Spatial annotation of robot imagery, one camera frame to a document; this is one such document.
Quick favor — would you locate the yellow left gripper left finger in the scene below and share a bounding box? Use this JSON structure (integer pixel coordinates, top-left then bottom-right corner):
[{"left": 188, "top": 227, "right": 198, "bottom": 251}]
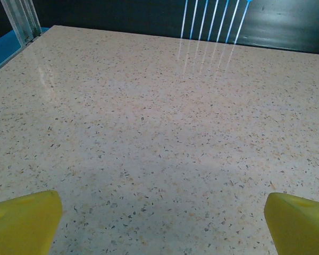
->
[{"left": 0, "top": 190, "right": 63, "bottom": 255}]

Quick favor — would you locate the blue side panel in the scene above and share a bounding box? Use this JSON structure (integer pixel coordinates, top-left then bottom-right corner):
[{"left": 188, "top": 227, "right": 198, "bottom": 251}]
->
[{"left": 0, "top": 27, "right": 47, "bottom": 77}]

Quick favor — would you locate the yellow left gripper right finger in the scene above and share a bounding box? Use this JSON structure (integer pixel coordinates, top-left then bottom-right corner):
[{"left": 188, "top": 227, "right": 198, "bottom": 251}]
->
[{"left": 263, "top": 192, "right": 319, "bottom": 255}]

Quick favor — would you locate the aluminium frame post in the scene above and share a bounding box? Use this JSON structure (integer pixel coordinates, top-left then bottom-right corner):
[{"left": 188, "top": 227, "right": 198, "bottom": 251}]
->
[{"left": 1, "top": 0, "right": 44, "bottom": 46}]

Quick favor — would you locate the black backdrop with pale stripes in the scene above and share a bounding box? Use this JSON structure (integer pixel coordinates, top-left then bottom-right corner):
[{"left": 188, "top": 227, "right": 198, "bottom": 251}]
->
[{"left": 0, "top": 0, "right": 319, "bottom": 56}]

